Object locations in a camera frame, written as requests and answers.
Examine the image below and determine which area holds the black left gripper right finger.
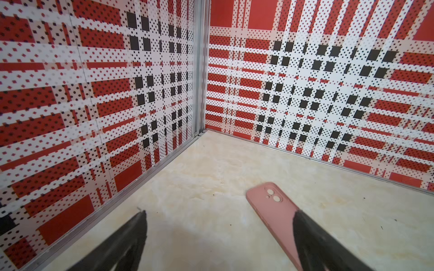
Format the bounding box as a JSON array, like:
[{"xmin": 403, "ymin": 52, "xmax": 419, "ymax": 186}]
[{"xmin": 293, "ymin": 210, "xmax": 371, "ymax": 271}]

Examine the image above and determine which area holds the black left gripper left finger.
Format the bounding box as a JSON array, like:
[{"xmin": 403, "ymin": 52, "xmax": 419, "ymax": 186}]
[{"xmin": 69, "ymin": 211, "xmax": 148, "ymax": 271}]

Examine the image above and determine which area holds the pink phone case far left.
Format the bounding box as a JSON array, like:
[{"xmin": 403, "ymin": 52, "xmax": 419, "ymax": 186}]
[{"xmin": 246, "ymin": 182, "xmax": 302, "ymax": 271}]

